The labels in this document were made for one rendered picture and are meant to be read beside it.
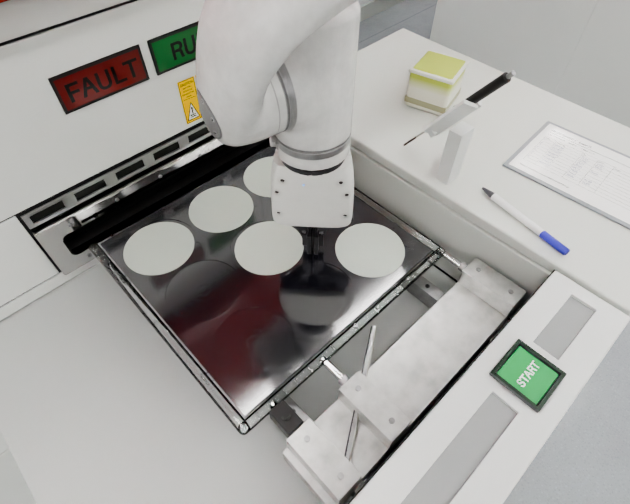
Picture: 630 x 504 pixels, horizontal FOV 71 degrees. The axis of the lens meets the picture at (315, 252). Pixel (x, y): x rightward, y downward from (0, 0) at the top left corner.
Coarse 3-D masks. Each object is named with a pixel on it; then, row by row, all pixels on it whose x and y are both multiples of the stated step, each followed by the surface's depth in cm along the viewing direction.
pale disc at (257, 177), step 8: (264, 160) 77; (272, 160) 77; (248, 168) 75; (256, 168) 75; (264, 168) 75; (248, 176) 74; (256, 176) 74; (264, 176) 74; (248, 184) 73; (256, 184) 73; (264, 184) 73; (256, 192) 72; (264, 192) 72
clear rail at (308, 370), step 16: (432, 256) 63; (416, 272) 62; (400, 288) 60; (384, 304) 58; (368, 320) 57; (352, 336) 56; (320, 352) 54; (336, 352) 55; (304, 368) 53; (288, 384) 52; (272, 400) 50; (256, 416) 49; (240, 432) 49
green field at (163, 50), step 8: (184, 32) 60; (192, 32) 60; (160, 40) 58; (168, 40) 59; (176, 40) 60; (184, 40) 60; (192, 40) 61; (160, 48) 59; (168, 48) 59; (176, 48) 60; (184, 48) 61; (192, 48) 62; (160, 56) 59; (168, 56) 60; (176, 56) 61; (184, 56) 62; (192, 56) 63; (160, 64) 60; (168, 64) 61; (176, 64) 62
